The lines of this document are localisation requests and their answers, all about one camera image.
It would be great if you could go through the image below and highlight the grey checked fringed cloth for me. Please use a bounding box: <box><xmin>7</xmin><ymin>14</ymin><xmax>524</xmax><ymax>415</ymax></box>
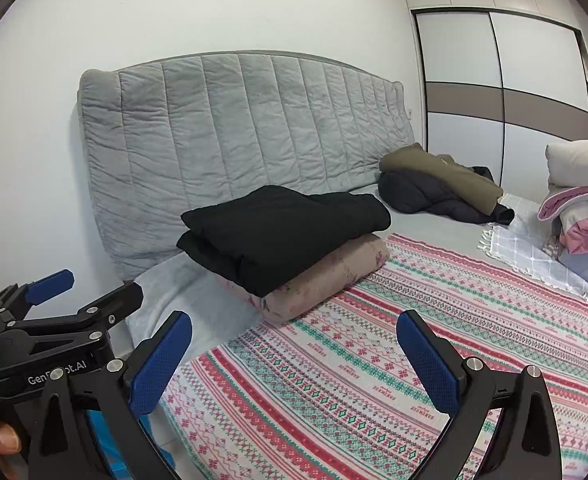
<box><xmin>478</xmin><ymin>194</ymin><xmax>588</xmax><ymax>302</ymax></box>

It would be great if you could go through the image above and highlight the white pillow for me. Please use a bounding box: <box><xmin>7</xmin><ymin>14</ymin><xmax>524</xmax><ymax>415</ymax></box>
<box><xmin>546</xmin><ymin>140</ymin><xmax>588</xmax><ymax>188</ymax></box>

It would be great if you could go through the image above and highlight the white sliding-door wardrobe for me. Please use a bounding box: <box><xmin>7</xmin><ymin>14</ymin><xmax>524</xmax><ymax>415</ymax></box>
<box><xmin>407</xmin><ymin>0</ymin><xmax>588</xmax><ymax>202</ymax></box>

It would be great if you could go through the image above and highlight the black garment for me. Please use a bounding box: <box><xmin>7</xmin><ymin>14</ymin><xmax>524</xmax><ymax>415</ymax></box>
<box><xmin>177</xmin><ymin>185</ymin><xmax>391</xmax><ymax>297</ymax></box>

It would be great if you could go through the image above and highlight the pink floral folded quilt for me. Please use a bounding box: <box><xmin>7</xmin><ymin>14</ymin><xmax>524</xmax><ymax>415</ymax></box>
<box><xmin>217</xmin><ymin>234</ymin><xmax>389</xmax><ymax>323</ymax></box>

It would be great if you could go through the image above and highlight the patterned knit-print bed sheet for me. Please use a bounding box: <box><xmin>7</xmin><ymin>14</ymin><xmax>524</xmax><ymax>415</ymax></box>
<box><xmin>158</xmin><ymin>231</ymin><xmax>588</xmax><ymax>480</ymax></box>

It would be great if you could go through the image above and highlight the person's left hand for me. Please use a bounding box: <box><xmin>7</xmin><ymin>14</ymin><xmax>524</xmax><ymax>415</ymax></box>
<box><xmin>0</xmin><ymin>422</ymin><xmax>22</xmax><ymax>480</ymax></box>

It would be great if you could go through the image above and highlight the grey quilted headboard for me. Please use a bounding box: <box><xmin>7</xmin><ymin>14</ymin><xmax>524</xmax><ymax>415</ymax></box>
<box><xmin>77</xmin><ymin>51</ymin><xmax>414</xmax><ymax>281</ymax></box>

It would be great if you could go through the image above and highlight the pink and white bedding pile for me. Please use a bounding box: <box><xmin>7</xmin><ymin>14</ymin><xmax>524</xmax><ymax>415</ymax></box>
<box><xmin>538</xmin><ymin>185</ymin><xmax>588</xmax><ymax>282</ymax></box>

